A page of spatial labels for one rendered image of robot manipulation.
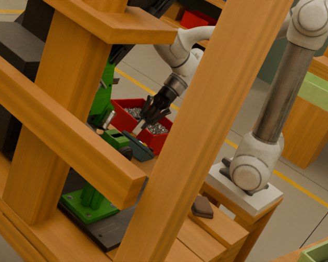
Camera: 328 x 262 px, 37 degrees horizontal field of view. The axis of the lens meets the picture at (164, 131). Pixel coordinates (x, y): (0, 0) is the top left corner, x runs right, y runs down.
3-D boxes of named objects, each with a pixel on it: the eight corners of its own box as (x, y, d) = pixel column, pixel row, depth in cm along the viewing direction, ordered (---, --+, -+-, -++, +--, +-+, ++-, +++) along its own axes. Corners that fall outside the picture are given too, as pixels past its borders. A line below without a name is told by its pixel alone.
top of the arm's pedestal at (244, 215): (225, 165, 237) (228, 158, 235) (279, 204, 223) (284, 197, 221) (190, 181, 211) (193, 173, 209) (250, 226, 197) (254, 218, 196)
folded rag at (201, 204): (186, 198, 180) (189, 192, 179) (205, 202, 183) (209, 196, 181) (192, 215, 172) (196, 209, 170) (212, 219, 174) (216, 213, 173)
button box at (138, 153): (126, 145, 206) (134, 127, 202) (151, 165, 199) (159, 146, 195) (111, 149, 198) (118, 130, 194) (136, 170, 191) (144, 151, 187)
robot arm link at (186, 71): (178, 84, 211) (162, 65, 203) (200, 57, 213) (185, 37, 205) (193, 91, 203) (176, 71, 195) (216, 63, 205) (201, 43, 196)
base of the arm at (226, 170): (231, 159, 227) (236, 149, 225) (268, 188, 217) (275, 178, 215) (211, 165, 212) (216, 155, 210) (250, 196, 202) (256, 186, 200)
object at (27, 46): (-2, 102, 190) (18, 21, 176) (45, 144, 176) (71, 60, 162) (-47, 106, 175) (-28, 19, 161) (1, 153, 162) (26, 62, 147)
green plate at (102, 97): (93, 106, 182) (100, 51, 176) (108, 112, 178) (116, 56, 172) (69, 110, 173) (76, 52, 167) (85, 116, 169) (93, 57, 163)
